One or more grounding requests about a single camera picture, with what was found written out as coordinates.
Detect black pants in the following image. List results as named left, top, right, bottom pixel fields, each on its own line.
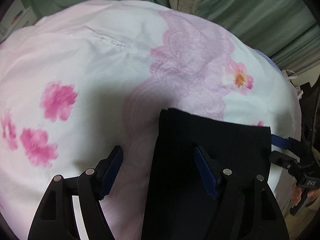
left=143, top=107, right=291, bottom=240

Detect person's right hand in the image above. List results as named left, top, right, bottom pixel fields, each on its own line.
left=290, top=186, right=320, bottom=214

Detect green curtain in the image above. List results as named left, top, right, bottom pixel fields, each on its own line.
left=21, top=0, right=319, bottom=72

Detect pink floral duvet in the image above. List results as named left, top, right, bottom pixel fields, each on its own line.
left=1, top=0, right=301, bottom=239

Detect white nightstand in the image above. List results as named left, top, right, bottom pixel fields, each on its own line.
left=1, top=0, right=37, bottom=42

